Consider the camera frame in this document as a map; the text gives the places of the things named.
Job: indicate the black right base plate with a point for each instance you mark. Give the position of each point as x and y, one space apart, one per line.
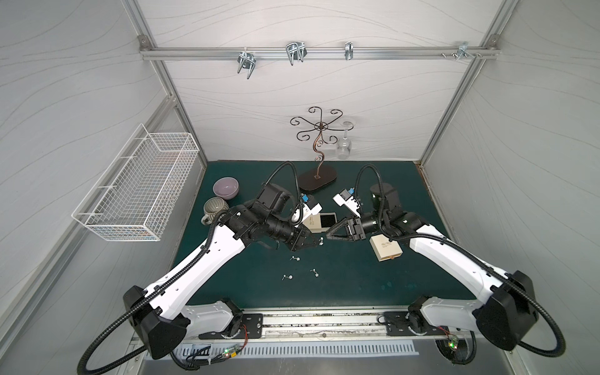
407 324

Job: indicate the cream closed jewelry box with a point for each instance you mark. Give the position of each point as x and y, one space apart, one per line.
384 248

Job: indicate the clear wine glass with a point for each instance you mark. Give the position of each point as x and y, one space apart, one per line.
344 146

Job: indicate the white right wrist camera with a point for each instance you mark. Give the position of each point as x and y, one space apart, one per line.
346 198

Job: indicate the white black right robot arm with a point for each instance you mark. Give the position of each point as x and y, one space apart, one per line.
503 308

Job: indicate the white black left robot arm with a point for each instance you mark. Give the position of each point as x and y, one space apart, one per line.
233 231

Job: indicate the metal rail hook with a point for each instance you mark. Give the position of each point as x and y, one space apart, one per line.
349 51

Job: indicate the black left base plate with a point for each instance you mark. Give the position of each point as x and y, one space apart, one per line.
246 325

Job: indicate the cream drawer jewelry box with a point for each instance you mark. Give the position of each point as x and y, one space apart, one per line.
321 222

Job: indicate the metal rail clamp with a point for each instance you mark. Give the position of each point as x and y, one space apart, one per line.
246 61
296 51

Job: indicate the aluminium cross rail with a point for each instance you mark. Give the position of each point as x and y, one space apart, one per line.
313 53

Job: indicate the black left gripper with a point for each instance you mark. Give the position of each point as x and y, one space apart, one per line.
299 235

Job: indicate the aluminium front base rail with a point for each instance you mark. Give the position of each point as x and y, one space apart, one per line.
323 323

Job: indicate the lilac ceramic bowl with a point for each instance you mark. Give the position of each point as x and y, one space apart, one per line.
226 188

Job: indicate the green ribbed ceramic mug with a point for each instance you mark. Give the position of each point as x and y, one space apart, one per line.
212 208

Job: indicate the white slotted cable duct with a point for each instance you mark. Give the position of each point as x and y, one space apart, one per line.
291 350

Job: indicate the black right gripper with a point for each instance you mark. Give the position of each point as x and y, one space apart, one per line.
356 227

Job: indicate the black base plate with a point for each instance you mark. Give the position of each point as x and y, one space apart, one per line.
246 325
407 324

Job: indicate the white wire basket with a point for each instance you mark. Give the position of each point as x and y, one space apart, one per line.
133 199

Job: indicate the dark oval stand base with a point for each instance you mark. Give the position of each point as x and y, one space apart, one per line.
317 178

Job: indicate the metal rail bracket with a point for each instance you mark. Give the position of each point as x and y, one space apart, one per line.
461 53

